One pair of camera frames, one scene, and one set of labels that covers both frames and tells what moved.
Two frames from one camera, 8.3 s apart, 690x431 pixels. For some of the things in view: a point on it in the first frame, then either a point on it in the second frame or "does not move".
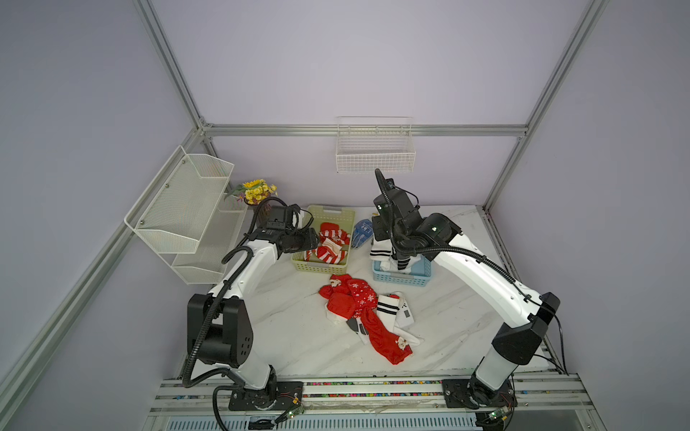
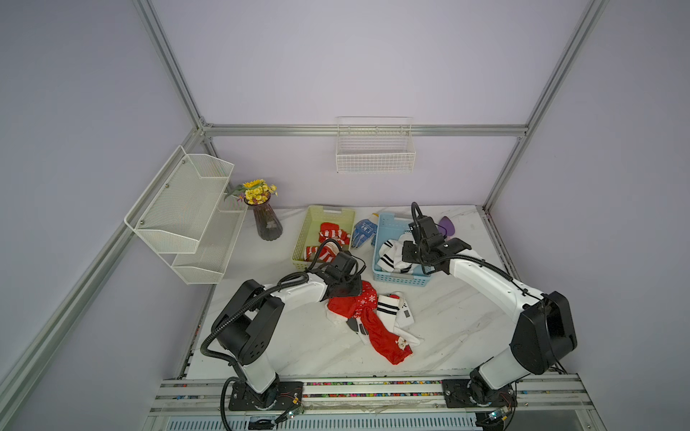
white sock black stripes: x=387 y=308 does not move
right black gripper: x=380 y=224 → x=408 y=252
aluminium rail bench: x=544 y=402 does not move
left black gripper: x=309 y=241 → x=357 y=289
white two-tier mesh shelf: x=186 y=216 does not move
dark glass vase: x=264 y=212 does not move
